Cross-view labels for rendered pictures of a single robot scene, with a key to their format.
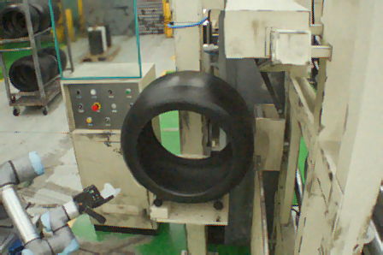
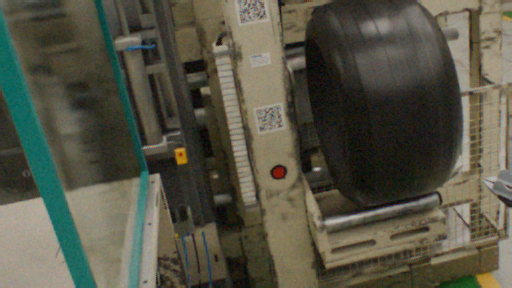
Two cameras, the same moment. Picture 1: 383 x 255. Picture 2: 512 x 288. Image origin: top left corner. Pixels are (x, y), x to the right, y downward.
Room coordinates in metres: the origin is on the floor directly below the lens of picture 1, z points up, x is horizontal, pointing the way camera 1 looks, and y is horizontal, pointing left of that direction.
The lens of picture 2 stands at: (2.02, 1.37, 1.80)
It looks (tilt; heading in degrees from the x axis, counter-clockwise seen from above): 24 degrees down; 252
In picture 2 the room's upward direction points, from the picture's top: 7 degrees counter-clockwise
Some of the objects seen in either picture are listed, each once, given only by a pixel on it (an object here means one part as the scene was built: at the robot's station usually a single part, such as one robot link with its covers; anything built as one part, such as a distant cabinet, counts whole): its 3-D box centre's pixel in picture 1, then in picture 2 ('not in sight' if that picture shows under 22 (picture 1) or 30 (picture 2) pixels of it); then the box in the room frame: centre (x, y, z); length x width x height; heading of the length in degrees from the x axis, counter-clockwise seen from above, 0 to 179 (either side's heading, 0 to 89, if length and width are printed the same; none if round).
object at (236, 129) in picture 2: not in sight; (238, 130); (1.79, 0.01, 1.19); 0.05 x 0.04 x 0.48; 82
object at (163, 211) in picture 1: (165, 192); (381, 230); (1.47, 0.14, 0.84); 0.36 x 0.09 x 0.06; 172
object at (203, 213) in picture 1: (192, 198); (367, 216); (1.45, 0.00, 0.80); 0.37 x 0.36 x 0.02; 82
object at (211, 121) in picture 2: not in sight; (226, 174); (1.73, -0.87, 0.61); 0.33 x 0.06 x 0.86; 82
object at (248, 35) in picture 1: (259, 20); not in sight; (1.28, -0.27, 1.71); 0.61 x 0.25 x 0.15; 172
